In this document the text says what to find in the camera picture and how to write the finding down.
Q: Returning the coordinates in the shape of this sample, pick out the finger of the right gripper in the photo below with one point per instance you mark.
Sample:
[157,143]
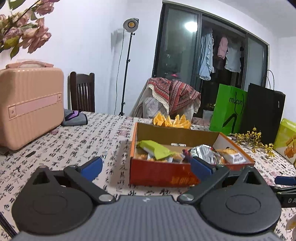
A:
[285,180]

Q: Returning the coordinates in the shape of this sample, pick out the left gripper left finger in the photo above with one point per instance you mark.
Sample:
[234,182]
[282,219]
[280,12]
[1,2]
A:
[55,202]

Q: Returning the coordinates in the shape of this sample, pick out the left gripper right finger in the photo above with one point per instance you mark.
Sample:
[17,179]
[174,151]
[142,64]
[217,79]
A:
[234,202]

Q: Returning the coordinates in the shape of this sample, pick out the oat crisp packet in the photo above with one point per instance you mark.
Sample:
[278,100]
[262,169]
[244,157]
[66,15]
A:
[231,156]

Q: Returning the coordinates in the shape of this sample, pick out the green snack bar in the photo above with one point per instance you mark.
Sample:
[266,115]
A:
[154,151]

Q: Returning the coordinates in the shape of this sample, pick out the light green snack box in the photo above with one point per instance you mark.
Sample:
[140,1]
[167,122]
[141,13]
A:
[285,140]

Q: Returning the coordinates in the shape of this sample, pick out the yellow dried flower branch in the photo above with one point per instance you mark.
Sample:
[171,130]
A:
[252,139]

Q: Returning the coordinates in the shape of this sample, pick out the silver red snack packet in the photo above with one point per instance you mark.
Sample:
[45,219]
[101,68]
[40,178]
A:
[205,153]

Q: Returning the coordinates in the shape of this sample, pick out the black paper bag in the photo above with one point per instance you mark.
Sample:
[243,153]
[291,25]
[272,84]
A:
[264,109]

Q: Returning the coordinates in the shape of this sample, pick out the calligraphy print tablecloth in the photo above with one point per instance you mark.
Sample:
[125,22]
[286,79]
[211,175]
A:
[109,137]

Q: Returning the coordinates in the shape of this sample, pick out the grey purple folded cloth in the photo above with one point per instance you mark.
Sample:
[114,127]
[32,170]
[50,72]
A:
[74,118]

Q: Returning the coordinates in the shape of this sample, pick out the green mucun paper bag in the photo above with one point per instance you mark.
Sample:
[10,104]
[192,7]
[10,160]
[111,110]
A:
[229,109]

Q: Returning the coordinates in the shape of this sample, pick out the red cardboard pumpkin box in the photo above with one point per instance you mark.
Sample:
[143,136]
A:
[164,174]

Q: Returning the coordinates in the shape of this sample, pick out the orange paper flowers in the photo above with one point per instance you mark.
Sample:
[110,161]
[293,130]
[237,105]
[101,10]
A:
[178,122]

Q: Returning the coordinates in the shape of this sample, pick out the pink hard-shell suitcase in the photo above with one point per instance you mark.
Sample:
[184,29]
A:
[32,102]

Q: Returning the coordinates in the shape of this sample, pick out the dark wooden chair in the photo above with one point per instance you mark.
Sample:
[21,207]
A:
[82,92]

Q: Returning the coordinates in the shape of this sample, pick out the red patterned cloth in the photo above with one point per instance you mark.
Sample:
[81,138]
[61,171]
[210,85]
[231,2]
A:
[174,94]

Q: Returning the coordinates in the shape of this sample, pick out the hanging white garment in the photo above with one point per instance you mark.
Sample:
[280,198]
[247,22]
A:
[233,55]

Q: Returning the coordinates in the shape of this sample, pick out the hanging light blue clothes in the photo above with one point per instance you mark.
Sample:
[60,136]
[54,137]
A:
[206,54]

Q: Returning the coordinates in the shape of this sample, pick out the hanging pink garment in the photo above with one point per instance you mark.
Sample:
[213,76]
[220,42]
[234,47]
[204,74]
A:
[223,47]

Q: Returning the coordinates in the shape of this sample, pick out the pink artificial flowers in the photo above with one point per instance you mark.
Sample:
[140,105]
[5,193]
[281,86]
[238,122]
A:
[25,29]

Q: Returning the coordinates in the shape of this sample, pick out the black light stand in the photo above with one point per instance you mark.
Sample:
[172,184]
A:
[130,26]

